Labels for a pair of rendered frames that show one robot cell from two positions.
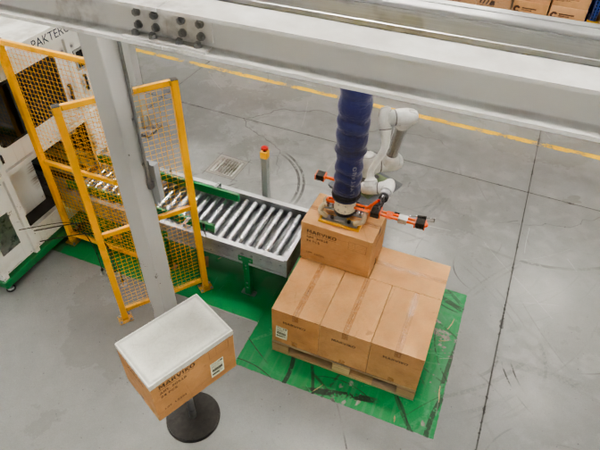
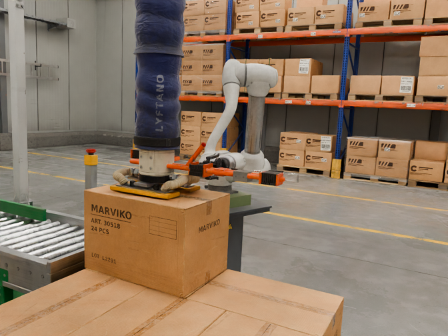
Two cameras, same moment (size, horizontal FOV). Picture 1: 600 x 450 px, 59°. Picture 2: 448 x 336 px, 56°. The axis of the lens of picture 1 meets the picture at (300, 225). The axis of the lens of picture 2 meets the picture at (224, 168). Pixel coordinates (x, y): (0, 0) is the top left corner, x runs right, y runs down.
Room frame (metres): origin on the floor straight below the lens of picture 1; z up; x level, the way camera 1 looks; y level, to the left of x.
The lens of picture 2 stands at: (1.21, -0.88, 1.37)
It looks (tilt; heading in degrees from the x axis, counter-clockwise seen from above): 8 degrees down; 6
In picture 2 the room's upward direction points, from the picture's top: 2 degrees clockwise
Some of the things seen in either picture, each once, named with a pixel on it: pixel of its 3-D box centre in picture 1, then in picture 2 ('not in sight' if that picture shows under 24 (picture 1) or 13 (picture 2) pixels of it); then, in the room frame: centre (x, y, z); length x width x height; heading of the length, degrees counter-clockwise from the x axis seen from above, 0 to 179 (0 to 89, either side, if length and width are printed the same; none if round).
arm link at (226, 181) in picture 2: (369, 163); (222, 167); (3.87, -0.60, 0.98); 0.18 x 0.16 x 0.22; 100
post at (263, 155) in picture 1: (265, 193); (91, 223); (4.01, 0.34, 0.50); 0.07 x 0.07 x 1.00; 69
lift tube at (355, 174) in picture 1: (352, 138); (159, 37); (3.19, -0.35, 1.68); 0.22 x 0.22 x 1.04
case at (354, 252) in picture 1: (343, 234); (157, 231); (3.19, -0.36, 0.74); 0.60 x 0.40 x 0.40; 67
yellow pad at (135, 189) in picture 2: (340, 220); (144, 187); (3.10, -0.32, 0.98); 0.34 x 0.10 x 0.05; 69
